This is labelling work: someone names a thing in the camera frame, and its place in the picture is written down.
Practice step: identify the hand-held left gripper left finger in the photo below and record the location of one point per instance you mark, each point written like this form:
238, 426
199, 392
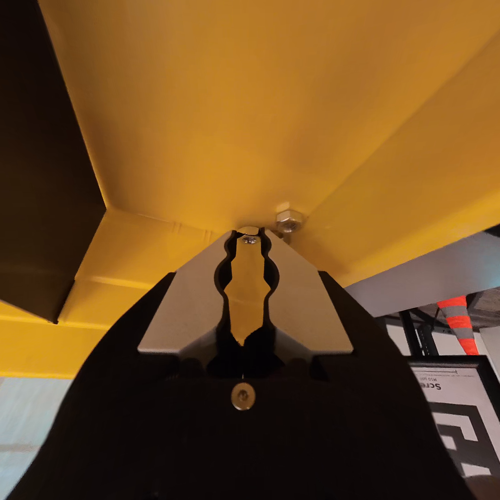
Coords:
183, 312

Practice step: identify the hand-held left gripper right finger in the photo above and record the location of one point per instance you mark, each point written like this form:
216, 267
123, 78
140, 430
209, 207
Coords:
308, 312

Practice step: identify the steel bolt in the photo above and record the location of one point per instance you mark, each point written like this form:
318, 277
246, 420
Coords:
250, 237

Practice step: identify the yellow plastic bin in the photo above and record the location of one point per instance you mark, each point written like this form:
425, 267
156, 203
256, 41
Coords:
234, 117

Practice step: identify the steel hex nut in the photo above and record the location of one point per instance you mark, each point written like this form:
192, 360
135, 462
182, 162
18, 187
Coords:
288, 223

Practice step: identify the orange striped traffic cone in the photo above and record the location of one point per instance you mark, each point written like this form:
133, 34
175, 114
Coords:
459, 324

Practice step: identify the black framed sign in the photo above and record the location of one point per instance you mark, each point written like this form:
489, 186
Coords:
461, 394

